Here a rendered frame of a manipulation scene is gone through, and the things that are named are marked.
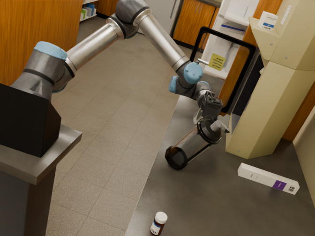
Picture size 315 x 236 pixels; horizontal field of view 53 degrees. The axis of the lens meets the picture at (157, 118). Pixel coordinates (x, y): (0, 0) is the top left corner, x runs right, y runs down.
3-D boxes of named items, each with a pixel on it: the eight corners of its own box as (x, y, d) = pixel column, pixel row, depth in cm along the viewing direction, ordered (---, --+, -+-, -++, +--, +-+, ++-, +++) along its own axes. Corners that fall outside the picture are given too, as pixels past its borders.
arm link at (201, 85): (189, 92, 146) (206, 97, 147) (191, 102, 136) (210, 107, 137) (195, 77, 142) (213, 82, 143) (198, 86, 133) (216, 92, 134)
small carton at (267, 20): (267, 27, 134) (273, 14, 131) (272, 31, 130) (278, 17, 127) (257, 25, 133) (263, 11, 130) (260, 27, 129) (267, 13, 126)
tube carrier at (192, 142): (185, 174, 125) (221, 148, 111) (163, 161, 122) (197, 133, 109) (188, 154, 133) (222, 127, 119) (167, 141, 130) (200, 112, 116)
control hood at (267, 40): (262, 43, 155) (271, 23, 150) (269, 61, 127) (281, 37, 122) (240, 35, 156) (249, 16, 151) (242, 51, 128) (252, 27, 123)
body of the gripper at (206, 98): (205, 101, 118) (201, 89, 128) (198, 121, 122) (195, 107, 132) (224, 106, 119) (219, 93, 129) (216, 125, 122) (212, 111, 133)
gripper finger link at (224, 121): (233, 121, 112) (217, 108, 119) (228, 135, 115) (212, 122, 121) (239, 121, 114) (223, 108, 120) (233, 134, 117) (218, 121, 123)
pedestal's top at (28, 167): (-47, 150, 107) (-48, 140, 105) (14, 112, 135) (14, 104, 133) (35, 186, 104) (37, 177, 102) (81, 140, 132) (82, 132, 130)
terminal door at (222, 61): (226, 114, 174) (257, 46, 155) (177, 92, 181) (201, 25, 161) (227, 113, 175) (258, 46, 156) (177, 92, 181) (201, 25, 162)
